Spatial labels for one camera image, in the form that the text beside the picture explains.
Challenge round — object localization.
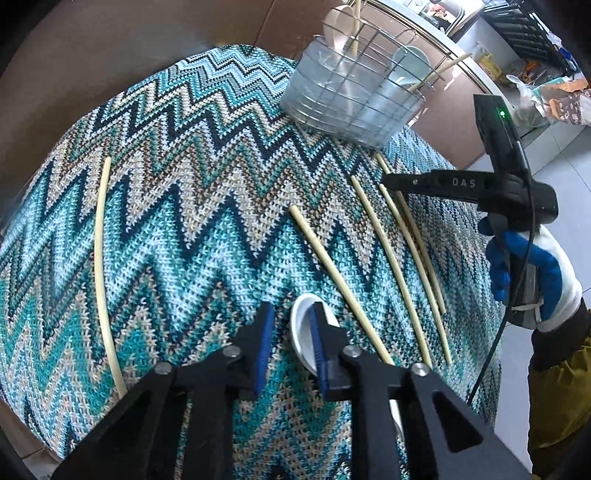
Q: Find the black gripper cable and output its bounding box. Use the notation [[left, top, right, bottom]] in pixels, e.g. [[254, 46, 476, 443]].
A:
[[464, 138, 539, 407]]

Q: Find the clear plastic bag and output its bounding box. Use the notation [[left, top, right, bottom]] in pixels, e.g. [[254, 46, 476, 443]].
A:
[[507, 74, 555, 128]]

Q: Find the black dish rack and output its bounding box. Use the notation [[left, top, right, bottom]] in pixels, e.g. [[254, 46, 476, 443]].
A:
[[480, 0, 578, 75]]

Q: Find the brown floral cloth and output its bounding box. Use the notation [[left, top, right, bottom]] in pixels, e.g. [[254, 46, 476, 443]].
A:
[[547, 87, 591, 126]]

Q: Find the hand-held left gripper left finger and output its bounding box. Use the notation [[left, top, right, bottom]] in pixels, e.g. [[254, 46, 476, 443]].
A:
[[51, 301, 277, 480]]

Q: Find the wire utensil basket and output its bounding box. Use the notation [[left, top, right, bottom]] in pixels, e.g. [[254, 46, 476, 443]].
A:
[[279, 16, 437, 149]]

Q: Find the pale green spoon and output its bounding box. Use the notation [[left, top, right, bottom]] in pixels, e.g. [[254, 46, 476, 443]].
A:
[[390, 44, 431, 92]]

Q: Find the person's right forearm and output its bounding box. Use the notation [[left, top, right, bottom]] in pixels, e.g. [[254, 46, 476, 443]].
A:
[[526, 298, 591, 467]]

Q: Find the pink spoon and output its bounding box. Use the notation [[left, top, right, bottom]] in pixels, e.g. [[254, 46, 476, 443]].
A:
[[322, 4, 362, 52]]

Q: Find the bamboo chopstick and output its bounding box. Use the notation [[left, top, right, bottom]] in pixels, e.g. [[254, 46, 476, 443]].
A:
[[379, 183, 453, 365], [289, 205, 396, 367], [405, 52, 474, 92], [374, 153, 447, 315], [351, 175, 434, 369], [93, 157, 126, 398], [347, 0, 363, 57]]

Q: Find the white ceramic spoon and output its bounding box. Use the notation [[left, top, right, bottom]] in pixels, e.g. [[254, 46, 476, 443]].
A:
[[290, 294, 404, 439]]

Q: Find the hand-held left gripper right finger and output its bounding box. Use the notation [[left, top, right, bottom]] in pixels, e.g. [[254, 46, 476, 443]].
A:
[[309, 304, 532, 480]]

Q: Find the person's right hand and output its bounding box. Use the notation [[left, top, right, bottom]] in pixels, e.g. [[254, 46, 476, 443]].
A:
[[478, 215, 583, 333]]

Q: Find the zigzag knitted mat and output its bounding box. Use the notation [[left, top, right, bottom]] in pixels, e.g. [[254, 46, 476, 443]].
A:
[[0, 44, 504, 480]]

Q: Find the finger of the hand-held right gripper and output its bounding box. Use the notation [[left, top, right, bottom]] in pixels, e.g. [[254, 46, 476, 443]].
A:
[[382, 172, 435, 197]]

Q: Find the yellow packet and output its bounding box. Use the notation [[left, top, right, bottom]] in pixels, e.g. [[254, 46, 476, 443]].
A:
[[475, 44, 505, 78]]

